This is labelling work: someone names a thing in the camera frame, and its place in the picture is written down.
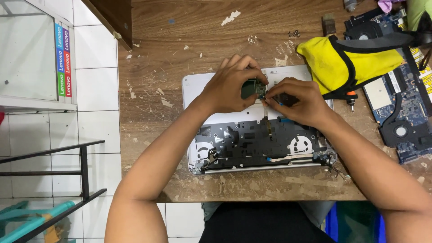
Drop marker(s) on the person's left hand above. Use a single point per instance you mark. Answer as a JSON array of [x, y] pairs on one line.
[[226, 89]]

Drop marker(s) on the person's right hand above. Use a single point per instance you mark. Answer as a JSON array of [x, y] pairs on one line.
[[300, 103]]

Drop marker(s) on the person's right fingers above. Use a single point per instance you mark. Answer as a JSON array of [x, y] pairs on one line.
[[276, 91]]

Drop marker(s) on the green touchpad circuit board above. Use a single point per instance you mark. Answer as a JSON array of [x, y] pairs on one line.
[[253, 88]]

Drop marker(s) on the white laptop bottom chassis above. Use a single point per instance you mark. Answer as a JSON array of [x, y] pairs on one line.
[[236, 135]]

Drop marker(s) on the small pile of screws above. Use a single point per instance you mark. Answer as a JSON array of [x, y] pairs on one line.
[[294, 33]]

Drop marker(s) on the yellow microfiber cloth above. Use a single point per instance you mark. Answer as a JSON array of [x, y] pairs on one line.
[[344, 65]]

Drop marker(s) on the orange-tipped screwdriver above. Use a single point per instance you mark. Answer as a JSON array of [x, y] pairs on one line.
[[351, 99]]

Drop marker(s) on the small brown brush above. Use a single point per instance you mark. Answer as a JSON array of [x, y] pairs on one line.
[[328, 25]]

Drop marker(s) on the grey bottle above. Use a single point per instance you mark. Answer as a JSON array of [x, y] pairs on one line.
[[350, 4]]

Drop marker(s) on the blue laptop motherboard with fans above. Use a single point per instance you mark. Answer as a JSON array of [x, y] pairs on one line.
[[398, 101]]

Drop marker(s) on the person's black shorts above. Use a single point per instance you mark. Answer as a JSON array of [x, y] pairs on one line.
[[266, 224]]

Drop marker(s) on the pink cloth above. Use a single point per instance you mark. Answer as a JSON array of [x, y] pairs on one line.
[[386, 5]]

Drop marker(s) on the green cloth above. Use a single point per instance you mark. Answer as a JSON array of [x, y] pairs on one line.
[[416, 13]]

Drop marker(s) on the dark wooden board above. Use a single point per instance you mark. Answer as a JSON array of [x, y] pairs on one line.
[[111, 20]]

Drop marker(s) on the black metal rack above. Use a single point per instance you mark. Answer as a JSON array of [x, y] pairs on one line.
[[67, 175]]

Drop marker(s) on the glass display cabinet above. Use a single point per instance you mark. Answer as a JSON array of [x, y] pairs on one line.
[[33, 55]]

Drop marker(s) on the teal plastic stool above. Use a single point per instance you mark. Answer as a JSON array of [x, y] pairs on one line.
[[27, 219]]

